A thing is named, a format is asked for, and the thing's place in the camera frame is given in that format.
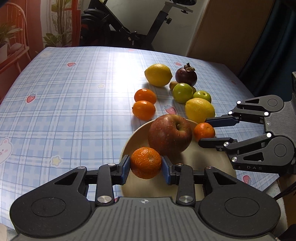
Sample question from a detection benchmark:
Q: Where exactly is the small yellow-green apple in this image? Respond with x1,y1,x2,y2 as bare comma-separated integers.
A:
193,90,212,103

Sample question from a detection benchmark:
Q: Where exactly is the orange citrus fruit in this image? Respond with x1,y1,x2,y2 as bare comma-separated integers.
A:
134,88,157,104

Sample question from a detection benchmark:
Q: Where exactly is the orange kumquat-shaped citrus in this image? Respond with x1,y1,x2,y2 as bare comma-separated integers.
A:
132,100,156,121

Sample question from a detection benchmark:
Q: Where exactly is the blue plaid tablecloth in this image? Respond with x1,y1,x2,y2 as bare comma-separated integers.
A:
0,46,280,229

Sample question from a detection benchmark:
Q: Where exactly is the dark blue curtain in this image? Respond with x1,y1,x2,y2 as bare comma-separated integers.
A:
238,1,295,101

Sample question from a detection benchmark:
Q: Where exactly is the beige round plate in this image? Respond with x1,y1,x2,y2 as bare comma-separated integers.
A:
119,118,237,202

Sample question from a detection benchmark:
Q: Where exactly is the yellow lemon near plate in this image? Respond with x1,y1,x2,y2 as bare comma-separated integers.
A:
185,98,215,123

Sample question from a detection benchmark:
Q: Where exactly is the wooden wardrobe panel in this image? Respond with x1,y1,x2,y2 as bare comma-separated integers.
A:
187,0,273,74

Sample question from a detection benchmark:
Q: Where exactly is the printed room backdrop poster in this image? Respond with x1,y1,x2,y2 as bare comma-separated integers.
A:
1,0,82,98

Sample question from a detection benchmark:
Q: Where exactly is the green apple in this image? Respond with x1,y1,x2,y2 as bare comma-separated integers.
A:
173,83,193,103

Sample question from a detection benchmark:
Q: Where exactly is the purple mangosteen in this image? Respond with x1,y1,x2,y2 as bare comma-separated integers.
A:
175,63,198,86

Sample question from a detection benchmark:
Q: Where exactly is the large red apple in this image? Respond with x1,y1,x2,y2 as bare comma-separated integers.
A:
148,114,193,156

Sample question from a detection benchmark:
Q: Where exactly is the small mandarin orange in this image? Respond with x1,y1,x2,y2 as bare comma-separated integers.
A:
193,123,216,142
130,147,162,179

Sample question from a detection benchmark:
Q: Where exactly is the large yellow lemon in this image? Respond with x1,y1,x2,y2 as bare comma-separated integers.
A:
144,64,173,87

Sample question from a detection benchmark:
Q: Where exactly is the black exercise bike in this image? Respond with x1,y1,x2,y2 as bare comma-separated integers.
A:
79,1,197,53

